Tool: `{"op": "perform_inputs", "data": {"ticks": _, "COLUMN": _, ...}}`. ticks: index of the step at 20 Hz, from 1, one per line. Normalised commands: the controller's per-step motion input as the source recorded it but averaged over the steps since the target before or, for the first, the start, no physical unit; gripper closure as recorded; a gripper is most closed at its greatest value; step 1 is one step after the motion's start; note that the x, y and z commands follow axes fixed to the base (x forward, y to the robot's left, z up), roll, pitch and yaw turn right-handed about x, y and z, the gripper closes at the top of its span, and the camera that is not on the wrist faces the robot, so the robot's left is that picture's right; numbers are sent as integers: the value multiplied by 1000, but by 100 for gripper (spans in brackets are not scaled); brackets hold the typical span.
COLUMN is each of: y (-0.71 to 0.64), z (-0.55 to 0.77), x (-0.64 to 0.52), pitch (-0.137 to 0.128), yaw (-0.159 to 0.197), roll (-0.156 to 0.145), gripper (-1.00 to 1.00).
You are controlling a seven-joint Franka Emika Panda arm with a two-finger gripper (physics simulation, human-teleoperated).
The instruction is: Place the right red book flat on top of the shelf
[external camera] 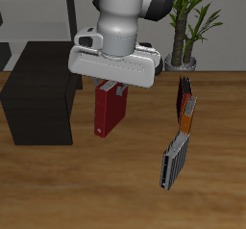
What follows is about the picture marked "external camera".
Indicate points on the black and grey book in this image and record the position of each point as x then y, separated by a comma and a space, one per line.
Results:
174, 162

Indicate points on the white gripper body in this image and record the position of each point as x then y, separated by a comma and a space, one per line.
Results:
112, 68

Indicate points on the dark red book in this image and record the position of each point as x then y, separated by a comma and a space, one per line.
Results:
182, 90

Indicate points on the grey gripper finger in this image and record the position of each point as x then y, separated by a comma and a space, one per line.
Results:
121, 89
96, 81

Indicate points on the bright red book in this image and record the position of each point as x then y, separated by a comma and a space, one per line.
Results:
110, 111

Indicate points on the orange book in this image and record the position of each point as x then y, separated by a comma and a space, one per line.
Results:
186, 119

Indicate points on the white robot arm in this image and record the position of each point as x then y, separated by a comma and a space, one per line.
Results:
118, 11

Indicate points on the pot plant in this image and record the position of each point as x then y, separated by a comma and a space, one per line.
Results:
179, 40

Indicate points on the dark brown desk caddy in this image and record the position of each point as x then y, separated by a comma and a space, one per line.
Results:
35, 91

